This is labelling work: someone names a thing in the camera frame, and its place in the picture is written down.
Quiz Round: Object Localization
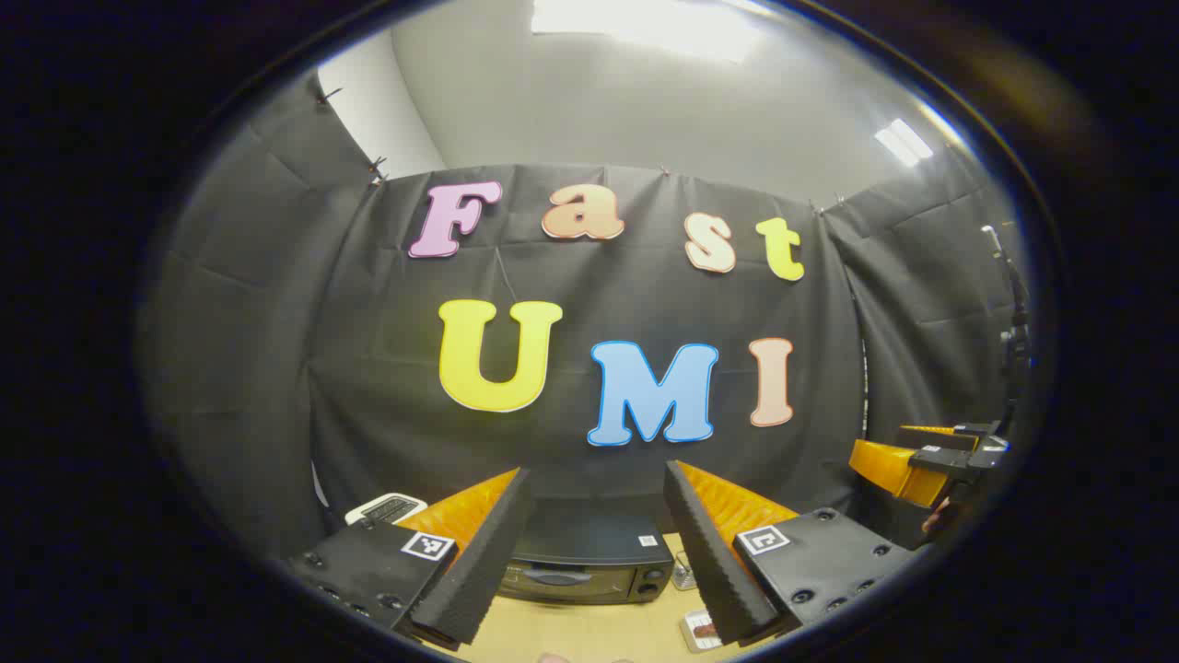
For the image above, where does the ceiling light panel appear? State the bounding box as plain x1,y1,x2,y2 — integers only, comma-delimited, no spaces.
874,117,935,168
530,0,767,63

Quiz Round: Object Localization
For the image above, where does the black backdrop cloth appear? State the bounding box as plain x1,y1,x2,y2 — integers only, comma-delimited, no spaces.
138,74,1033,563

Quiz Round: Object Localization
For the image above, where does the white toaster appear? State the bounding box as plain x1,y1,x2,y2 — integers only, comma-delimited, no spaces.
344,494,429,528

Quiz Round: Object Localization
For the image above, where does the small white rectangular tray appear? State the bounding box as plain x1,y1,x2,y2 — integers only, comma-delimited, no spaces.
680,608,730,654

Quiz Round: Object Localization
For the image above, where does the dark metal stand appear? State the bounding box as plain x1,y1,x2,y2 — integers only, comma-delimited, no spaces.
980,224,1034,434

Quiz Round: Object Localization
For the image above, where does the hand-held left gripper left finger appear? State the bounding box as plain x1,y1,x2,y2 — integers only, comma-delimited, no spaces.
286,466,533,647

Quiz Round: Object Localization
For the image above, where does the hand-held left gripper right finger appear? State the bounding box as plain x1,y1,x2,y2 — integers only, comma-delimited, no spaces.
662,459,916,648

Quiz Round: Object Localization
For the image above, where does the black electric oven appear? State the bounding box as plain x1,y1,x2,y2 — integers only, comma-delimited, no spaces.
497,497,676,606

